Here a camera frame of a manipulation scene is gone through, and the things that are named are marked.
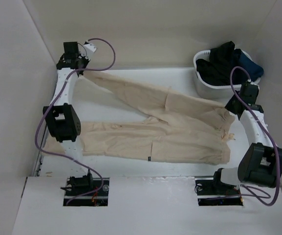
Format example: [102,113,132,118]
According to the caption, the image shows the beige trousers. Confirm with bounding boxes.
[43,72,237,166]

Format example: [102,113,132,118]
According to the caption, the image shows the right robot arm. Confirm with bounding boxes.
[211,82,282,194]

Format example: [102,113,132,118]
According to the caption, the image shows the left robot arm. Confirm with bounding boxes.
[43,42,96,162]

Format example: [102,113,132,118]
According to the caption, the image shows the white laundry basket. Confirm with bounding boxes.
[194,50,261,99]

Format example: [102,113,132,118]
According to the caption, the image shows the dark blue garment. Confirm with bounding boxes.
[234,48,264,82]

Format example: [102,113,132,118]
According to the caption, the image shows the black garment in basket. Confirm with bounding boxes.
[196,41,239,86]

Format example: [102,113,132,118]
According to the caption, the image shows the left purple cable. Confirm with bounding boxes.
[34,38,116,206]

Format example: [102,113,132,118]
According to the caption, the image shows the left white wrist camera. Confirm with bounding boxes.
[83,42,97,57]

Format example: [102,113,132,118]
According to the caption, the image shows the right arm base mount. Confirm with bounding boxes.
[195,177,243,206]

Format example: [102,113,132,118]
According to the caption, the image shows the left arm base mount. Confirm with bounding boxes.
[61,176,110,207]

